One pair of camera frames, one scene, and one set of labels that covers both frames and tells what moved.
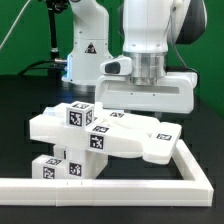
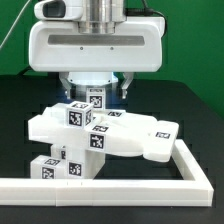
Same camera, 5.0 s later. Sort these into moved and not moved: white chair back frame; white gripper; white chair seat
Moved: white gripper
Not moved: white chair back frame; white chair seat
